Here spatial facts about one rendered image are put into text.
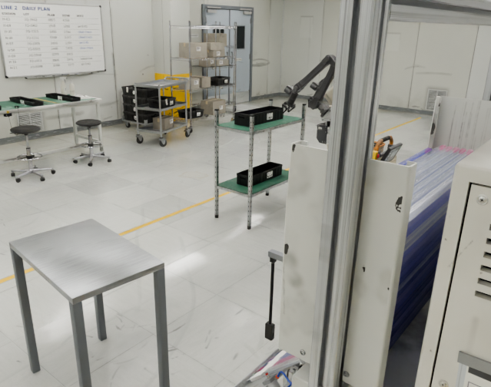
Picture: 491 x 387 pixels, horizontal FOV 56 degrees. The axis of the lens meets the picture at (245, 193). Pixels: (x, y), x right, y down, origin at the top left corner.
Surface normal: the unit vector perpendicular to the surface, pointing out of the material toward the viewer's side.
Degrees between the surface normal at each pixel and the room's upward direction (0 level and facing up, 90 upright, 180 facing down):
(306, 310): 90
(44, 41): 90
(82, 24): 90
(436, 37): 90
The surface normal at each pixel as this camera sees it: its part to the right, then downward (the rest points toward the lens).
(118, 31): 0.78, 0.23
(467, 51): -0.62, 0.25
